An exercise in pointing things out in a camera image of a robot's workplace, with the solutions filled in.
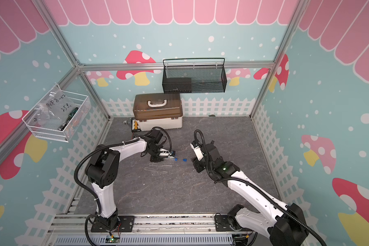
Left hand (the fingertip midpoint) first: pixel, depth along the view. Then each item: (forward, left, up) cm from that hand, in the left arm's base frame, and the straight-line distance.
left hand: (160, 157), depth 97 cm
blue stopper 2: (-1, -16, 0) cm, 16 cm away
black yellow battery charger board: (+25, +22, +1) cm, 34 cm away
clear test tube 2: (-8, +2, -2) cm, 8 cm away
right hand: (-8, -21, +16) cm, 28 cm away
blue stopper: (-1, -10, 0) cm, 10 cm away
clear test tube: (-5, -1, 0) cm, 5 cm away
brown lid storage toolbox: (+23, -1, +19) cm, 30 cm away
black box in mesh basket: (+29, -10, +34) cm, 46 cm away
